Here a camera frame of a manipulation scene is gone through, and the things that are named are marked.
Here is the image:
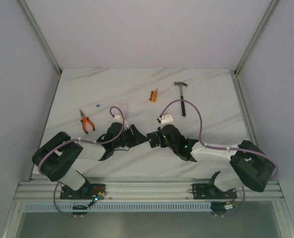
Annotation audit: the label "black fuse box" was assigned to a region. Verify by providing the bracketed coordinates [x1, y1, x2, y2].
[147, 131, 161, 148]

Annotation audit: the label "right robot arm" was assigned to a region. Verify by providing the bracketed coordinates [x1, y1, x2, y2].
[160, 124, 277, 198]

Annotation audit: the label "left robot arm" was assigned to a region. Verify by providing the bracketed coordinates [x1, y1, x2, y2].
[32, 122, 148, 199]

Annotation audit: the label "clear plastic fuse box cover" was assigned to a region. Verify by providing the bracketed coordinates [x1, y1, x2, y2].
[118, 103, 129, 119]

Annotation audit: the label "orange fuse holder block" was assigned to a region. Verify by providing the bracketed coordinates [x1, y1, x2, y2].
[149, 89, 158, 103]

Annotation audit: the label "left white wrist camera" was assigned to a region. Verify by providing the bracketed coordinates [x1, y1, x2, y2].
[114, 115, 130, 130]

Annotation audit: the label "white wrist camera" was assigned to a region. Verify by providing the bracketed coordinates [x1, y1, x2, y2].
[157, 114, 174, 125]
[114, 115, 130, 130]

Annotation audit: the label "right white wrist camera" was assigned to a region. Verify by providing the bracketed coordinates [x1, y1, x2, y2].
[157, 114, 174, 125]

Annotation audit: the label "orange handled pliers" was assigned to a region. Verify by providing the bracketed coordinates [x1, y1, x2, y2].
[79, 110, 95, 134]

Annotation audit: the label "claw hammer black handle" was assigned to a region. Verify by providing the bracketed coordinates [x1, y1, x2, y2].
[174, 82, 188, 117]

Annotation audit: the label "white slotted cable duct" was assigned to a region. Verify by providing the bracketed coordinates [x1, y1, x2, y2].
[23, 201, 212, 213]

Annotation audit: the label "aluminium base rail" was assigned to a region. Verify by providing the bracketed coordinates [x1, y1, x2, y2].
[15, 176, 284, 200]

